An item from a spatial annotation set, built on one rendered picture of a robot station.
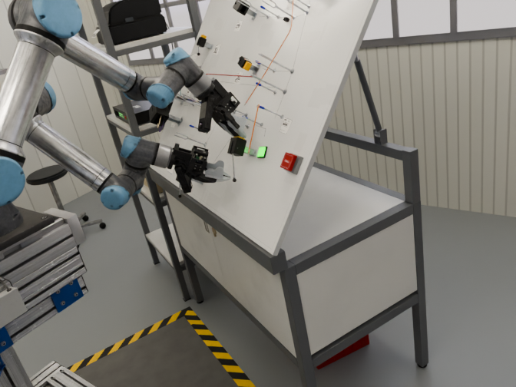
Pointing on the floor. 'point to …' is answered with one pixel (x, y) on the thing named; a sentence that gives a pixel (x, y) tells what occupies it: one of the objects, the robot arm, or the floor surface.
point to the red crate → (346, 351)
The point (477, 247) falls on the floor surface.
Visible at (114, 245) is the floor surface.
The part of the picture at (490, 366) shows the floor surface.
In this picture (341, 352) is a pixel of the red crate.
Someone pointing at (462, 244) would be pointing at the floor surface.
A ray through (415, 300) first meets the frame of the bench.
